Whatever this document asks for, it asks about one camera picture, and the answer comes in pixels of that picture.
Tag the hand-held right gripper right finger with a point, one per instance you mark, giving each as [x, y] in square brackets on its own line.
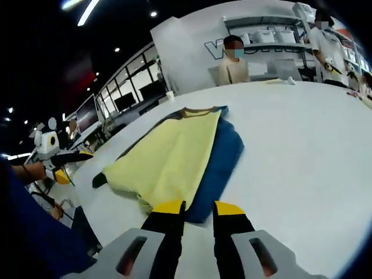
[229, 226]

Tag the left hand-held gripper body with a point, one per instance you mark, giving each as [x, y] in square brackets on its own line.
[46, 148]

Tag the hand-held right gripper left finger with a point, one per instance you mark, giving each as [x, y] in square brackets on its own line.
[168, 226]

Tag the yellow garment with dark sleeves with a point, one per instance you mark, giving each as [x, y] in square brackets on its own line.
[174, 151]

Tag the computer monitor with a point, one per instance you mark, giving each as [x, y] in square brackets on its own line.
[87, 113]

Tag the person's blue shirt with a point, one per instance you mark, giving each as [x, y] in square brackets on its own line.
[35, 232]

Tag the glass partition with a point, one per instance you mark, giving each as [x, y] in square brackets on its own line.
[130, 78]

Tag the white paper cup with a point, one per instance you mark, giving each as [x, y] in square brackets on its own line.
[170, 95]

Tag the linear ceiling light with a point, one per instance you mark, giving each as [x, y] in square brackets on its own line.
[87, 13]

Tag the pale yellow folded cloth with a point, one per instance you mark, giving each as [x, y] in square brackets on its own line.
[276, 82]

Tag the small white object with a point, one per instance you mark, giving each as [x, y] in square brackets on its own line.
[291, 81]

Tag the grey office chair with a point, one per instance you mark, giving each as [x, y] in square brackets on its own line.
[284, 69]

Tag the white storage bin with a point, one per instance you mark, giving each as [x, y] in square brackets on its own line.
[264, 36]
[245, 38]
[285, 36]

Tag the grey metal shelf rack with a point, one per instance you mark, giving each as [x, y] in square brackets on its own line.
[261, 19]

